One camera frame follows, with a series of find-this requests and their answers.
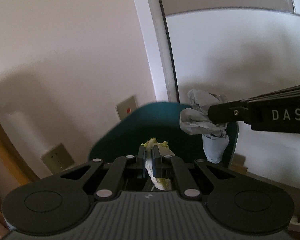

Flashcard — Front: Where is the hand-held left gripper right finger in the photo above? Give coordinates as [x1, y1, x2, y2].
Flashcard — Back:
[151, 146, 235, 201]

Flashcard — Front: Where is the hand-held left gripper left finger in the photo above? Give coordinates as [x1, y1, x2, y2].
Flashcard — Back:
[60, 146, 147, 201]

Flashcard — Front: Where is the grey paper bag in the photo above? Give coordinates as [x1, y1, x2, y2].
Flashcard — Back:
[179, 89, 230, 164]

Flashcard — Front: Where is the teal bin with deer print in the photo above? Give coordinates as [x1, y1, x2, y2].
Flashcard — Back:
[87, 101, 239, 170]

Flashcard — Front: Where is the white sliding wardrobe door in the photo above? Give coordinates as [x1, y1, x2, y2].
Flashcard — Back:
[156, 0, 300, 180]

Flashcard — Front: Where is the wall switch plate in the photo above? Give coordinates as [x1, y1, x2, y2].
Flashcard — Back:
[115, 95, 138, 120]

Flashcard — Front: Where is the wall outlet plate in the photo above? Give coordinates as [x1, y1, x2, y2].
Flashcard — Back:
[41, 144, 75, 174]

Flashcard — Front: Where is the white wardrobe frame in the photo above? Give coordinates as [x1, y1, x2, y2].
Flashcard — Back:
[129, 0, 179, 103]

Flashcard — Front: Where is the wooden bed frame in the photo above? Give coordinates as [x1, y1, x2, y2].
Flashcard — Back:
[0, 100, 42, 205]

